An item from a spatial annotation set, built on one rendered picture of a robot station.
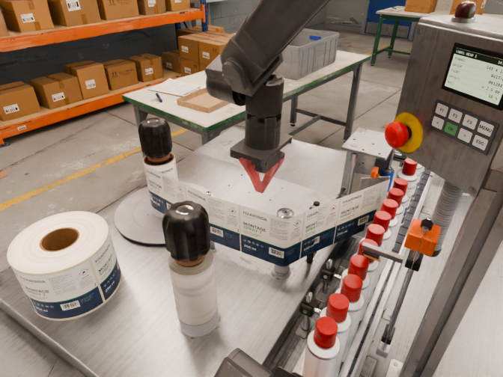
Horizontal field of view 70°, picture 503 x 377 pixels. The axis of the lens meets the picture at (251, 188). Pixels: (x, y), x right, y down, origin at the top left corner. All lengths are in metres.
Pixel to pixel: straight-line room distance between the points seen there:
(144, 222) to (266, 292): 0.42
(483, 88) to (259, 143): 0.30
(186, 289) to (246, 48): 0.44
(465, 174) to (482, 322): 0.57
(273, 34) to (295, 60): 2.11
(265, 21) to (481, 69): 0.25
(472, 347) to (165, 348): 0.65
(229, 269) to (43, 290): 0.40
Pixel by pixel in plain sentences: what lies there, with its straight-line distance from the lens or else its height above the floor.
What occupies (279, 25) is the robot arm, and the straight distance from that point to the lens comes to 0.43.
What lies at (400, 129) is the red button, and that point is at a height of 1.34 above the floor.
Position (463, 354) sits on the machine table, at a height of 0.83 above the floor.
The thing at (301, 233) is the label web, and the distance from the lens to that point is 0.84.
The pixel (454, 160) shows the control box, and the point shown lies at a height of 1.32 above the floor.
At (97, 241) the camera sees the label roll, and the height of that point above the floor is 1.02.
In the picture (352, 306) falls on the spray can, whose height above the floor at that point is 1.05.
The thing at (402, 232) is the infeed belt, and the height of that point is 0.88.
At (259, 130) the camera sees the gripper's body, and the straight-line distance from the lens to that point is 0.56.
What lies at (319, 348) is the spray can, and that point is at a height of 1.05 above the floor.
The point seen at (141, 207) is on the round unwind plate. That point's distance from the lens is 1.15.
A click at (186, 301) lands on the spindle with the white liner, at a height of 0.99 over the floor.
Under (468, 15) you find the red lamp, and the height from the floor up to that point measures 1.48.
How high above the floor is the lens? 1.55
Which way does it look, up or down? 34 degrees down
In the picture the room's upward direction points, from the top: straight up
